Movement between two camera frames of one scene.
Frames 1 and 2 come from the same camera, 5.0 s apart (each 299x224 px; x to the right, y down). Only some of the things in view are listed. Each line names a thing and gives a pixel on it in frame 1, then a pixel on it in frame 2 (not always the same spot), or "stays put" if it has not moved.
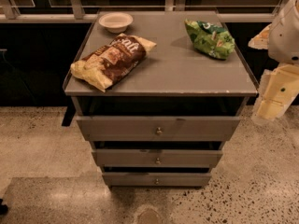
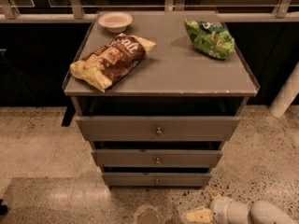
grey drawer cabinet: [157, 93] stays put
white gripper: [285, 36] -> [219, 208]
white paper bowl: [115, 22] stays put
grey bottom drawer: [157, 178] stays put
